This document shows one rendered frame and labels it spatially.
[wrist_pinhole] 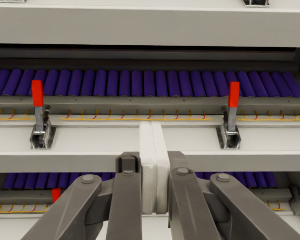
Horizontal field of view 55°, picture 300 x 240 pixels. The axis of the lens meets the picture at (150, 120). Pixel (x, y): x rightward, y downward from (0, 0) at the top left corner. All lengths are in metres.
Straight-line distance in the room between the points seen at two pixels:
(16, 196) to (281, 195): 0.49
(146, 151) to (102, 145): 0.26
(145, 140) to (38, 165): 0.30
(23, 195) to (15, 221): 0.05
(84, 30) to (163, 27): 0.09
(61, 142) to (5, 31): 0.16
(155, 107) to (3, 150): 0.22
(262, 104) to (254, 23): 0.16
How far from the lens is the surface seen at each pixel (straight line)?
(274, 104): 0.48
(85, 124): 0.44
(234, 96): 0.41
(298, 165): 0.49
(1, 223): 0.60
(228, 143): 0.43
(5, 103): 0.48
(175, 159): 0.17
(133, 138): 0.42
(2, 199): 0.60
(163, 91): 0.47
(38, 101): 0.41
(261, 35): 0.37
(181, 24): 0.34
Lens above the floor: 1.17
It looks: 29 degrees down
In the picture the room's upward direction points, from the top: 1 degrees clockwise
